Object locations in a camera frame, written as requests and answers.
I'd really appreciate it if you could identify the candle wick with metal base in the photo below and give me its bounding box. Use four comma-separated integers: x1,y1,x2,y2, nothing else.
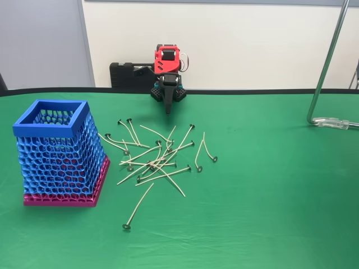
146,160,187,198
98,133,130,156
126,118,141,146
116,158,166,186
195,139,204,173
150,144,164,171
104,133,151,149
145,141,196,163
135,165,192,187
119,140,163,166
117,119,140,146
122,182,155,230
136,155,177,183
139,124,174,144
119,161,178,168
121,138,134,172
202,131,218,163
168,123,196,157
165,125,177,154

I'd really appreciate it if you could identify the blue lattice basket, magenta base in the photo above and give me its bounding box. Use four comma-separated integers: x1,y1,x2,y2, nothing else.
12,99,111,208

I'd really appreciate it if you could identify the black plastic tool case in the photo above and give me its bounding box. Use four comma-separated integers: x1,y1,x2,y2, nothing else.
109,62,157,90

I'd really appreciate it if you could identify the green table cloth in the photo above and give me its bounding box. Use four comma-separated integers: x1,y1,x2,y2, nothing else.
0,90,359,269

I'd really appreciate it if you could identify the chrome metal stand pole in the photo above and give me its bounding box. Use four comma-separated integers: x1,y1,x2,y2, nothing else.
306,0,351,126

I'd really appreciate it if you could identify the clear plastic pole clamp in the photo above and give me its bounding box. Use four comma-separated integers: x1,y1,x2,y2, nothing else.
312,117,359,130

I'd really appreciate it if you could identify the red white servo cable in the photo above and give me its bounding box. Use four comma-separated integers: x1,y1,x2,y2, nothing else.
178,52,192,73

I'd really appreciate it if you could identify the black metal frame chair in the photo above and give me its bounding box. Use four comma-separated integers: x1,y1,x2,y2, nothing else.
348,58,359,90

